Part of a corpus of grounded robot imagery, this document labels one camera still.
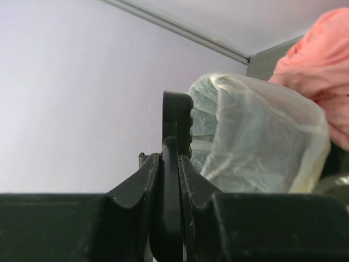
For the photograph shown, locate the trash bin with white liner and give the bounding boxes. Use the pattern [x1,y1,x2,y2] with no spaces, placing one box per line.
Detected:
[188,73,330,193]

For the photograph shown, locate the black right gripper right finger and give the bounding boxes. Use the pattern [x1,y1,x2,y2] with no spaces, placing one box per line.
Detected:
[178,156,348,261]

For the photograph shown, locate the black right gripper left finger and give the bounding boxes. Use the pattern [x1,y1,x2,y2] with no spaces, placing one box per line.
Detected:
[1,153,160,261]

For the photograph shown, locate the black litter scoop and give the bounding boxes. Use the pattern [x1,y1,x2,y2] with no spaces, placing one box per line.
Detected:
[149,91,193,261]

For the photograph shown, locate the pink cloth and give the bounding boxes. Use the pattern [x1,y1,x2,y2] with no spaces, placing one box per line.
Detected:
[269,8,348,151]

